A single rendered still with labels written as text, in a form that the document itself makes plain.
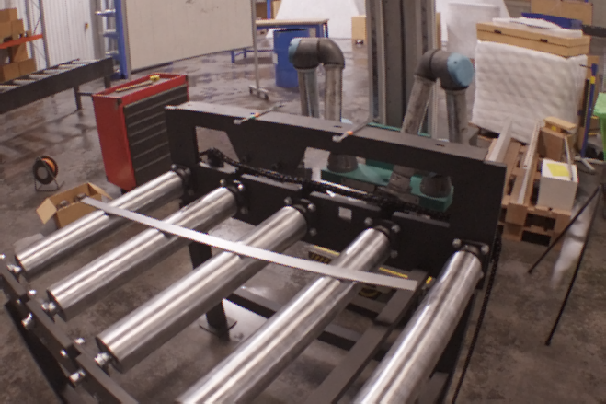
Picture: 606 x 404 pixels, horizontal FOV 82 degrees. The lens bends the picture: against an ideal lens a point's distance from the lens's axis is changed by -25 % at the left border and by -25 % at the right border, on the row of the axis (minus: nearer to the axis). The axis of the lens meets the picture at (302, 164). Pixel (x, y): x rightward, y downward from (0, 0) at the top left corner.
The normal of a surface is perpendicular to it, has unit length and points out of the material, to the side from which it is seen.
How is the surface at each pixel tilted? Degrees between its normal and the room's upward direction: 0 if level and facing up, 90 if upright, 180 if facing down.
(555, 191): 90
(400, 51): 90
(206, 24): 90
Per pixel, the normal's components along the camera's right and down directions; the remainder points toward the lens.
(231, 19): 0.52, 0.31
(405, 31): -0.61, 0.34
